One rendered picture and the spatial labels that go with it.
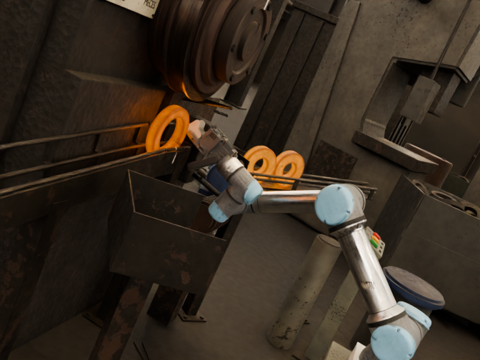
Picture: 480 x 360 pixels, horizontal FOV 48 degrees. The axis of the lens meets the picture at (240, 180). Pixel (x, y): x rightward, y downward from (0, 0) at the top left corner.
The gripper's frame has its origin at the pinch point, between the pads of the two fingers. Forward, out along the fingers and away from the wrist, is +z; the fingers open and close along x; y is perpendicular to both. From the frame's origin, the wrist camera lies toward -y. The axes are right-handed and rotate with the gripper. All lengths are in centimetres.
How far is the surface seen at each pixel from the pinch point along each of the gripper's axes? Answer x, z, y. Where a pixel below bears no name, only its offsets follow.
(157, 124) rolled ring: 20.7, -1.0, 0.4
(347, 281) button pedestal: -57, -79, -10
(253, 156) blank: -29.9, -18.5, 2.8
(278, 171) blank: -43, -27, 3
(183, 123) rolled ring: 7.6, -2.2, 2.7
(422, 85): -230, -25, 73
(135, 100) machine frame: 29.0, 5.8, 3.2
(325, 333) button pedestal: -57, -90, -33
